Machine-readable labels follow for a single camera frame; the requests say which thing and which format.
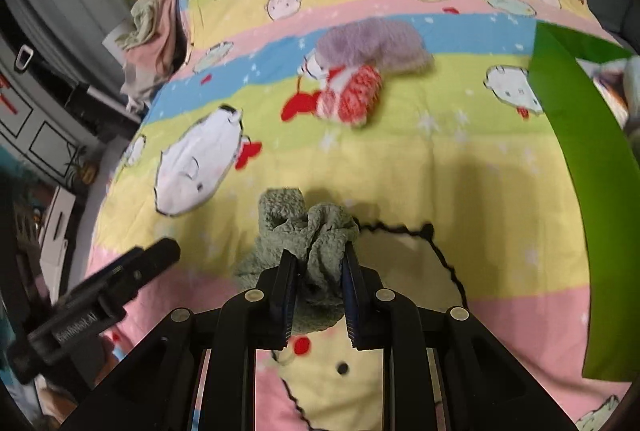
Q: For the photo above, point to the pale green garment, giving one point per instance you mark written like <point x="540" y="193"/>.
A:
<point x="145" y="18"/>

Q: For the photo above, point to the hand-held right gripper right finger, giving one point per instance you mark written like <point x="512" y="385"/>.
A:
<point x="352" y="296"/>

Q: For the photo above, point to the pink towel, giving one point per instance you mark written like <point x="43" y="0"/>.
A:
<point x="162" y="36"/>

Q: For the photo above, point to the cartoon printed bed sheet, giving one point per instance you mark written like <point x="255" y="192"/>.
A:
<point x="450" y="161"/>

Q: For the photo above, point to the grey panelled cabinet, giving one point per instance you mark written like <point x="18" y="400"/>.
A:
<point x="30" y="121"/>

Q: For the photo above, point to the green fuzzy cloth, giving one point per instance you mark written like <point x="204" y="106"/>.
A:
<point x="320" y="231"/>

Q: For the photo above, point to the purple fuzzy cloth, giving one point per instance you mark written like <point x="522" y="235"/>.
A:
<point x="370" y="41"/>

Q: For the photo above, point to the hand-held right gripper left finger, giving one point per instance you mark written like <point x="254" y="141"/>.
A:
<point x="287" y="291"/>

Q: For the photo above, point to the green box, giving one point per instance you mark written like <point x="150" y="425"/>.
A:
<point x="590" y="161"/>

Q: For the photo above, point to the red patterned sock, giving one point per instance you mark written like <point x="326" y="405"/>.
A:
<point x="355" y="96"/>

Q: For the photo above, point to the potted plant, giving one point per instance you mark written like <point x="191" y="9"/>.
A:
<point x="82" y="171"/>

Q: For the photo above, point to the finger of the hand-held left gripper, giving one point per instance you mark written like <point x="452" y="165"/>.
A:
<point x="160" y="253"/>

